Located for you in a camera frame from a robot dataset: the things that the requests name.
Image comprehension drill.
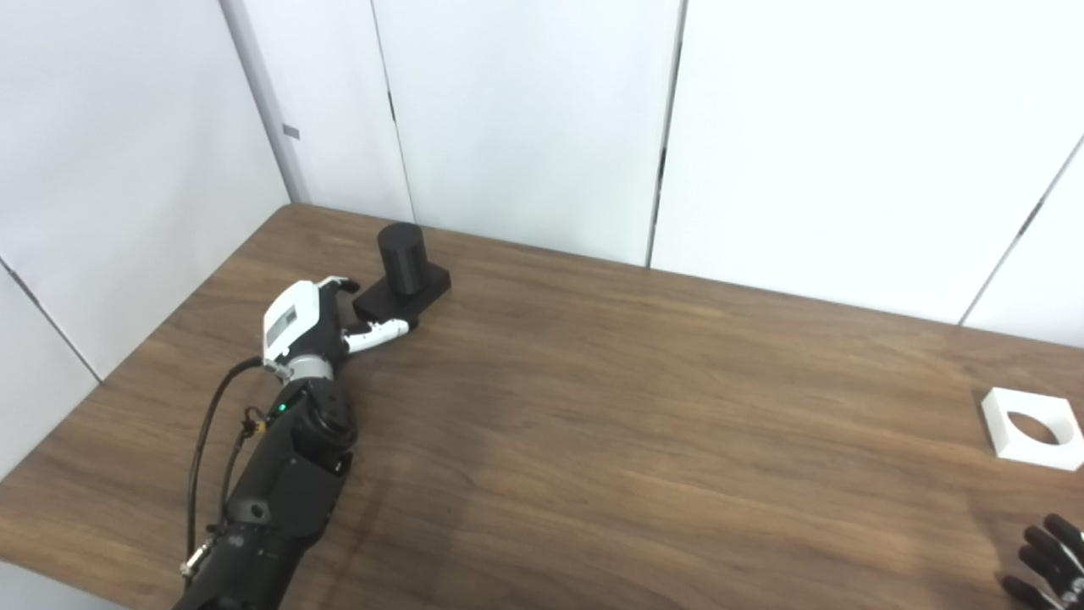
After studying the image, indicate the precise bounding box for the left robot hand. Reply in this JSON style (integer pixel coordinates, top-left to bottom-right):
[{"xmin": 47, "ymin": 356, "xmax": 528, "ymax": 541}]
[{"xmin": 263, "ymin": 276, "xmax": 421, "ymax": 367}]

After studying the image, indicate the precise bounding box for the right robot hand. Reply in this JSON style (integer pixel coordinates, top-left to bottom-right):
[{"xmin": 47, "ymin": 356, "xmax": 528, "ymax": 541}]
[{"xmin": 1002, "ymin": 514, "xmax": 1084, "ymax": 610}]

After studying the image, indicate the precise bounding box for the white square piece with hole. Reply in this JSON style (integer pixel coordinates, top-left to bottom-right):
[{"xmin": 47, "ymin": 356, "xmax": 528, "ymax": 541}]
[{"xmin": 981, "ymin": 387, "xmax": 1084, "ymax": 472}]

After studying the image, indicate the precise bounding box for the black peg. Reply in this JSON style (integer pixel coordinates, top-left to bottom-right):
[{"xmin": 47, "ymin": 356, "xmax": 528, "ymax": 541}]
[{"xmin": 352, "ymin": 222, "xmax": 451, "ymax": 327}]

